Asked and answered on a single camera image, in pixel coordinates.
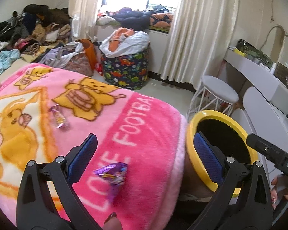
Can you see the cream curtain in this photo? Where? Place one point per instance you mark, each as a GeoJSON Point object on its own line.
{"type": "Point", "coordinates": [199, 37]}
{"type": "Point", "coordinates": [84, 17]}

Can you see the arched vanity mirror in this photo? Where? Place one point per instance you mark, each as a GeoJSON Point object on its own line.
{"type": "Point", "coordinates": [275, 45]}

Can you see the clothes pile on bed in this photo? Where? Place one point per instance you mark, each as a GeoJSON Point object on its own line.
{"type": "Point", "coordinates": [35, 32]}

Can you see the round grey stool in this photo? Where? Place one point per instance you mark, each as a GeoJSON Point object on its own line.
{"type": "Point", "coordinates": [212, 91]}

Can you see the yellow rimmed trash bin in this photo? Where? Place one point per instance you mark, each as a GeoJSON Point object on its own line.
{"type": "Point", "coordinates": [221, 131]}

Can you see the orange bag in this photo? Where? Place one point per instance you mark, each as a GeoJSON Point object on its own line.
{"type": "Point", "coordinates": [90, 52]}

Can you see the light blue garment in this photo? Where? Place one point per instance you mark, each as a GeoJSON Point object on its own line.
{"type": "Point", "coordinates": [7, 57]}

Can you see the dark green pouch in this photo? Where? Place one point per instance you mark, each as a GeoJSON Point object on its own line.
{"type": "Point", "coordinates": [248, 49]}

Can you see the dark clothes on windowsill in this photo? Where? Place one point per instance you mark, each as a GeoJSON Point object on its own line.
{"type": "Point", "coordinates": [157, 18]}

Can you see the left hand thumb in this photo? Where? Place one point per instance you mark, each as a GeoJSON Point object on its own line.
{"type": "Point", "coordinates": [112, 223]}

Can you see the pink cartoon blanket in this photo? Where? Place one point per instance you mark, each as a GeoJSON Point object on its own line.
{"type": "Point", "coordinates": [145, 133]}

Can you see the dinosaur print laundry basket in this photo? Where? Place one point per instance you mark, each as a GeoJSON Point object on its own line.
{"type": "Point", "coordinates": [128, 71]}

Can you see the grey white clothes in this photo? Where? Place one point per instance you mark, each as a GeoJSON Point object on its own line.
{"type": "Point", "coordinates": [59, 57]}

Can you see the left cream curtain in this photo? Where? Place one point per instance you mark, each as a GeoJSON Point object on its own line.
{"type": "Point", "coordinates": [84, 17]}

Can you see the right hand painted nails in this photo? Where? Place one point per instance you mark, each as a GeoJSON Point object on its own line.
{"type": "Point", "coordinates": [279, 190]}

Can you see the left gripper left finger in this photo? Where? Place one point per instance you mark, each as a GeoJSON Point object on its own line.
{"type": "Point", "coordinates": [79, 157]}

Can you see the purple snack wrapper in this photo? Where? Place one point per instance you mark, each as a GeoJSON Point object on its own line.
{"type": "Point", "coordinates": [115, 175]}

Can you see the purple candy wrapper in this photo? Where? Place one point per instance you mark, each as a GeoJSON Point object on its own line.
{"type": "Point", "coordinates": [58, 116]}

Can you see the floral pink bag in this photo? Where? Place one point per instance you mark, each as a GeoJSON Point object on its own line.
{"type": "Point", "coordinates": [80, 63]}

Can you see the right cream curtain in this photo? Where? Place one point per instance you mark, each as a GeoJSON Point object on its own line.
{"type": "Point", "coordinates": [199, 37]}

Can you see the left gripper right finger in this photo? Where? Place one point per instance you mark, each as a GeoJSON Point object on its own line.
{"type": "Point", "coordinates": [211, 157]}

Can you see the white vanity desk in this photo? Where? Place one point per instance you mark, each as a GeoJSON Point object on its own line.
{"type": "Point", "coordinates": [274, 91]}

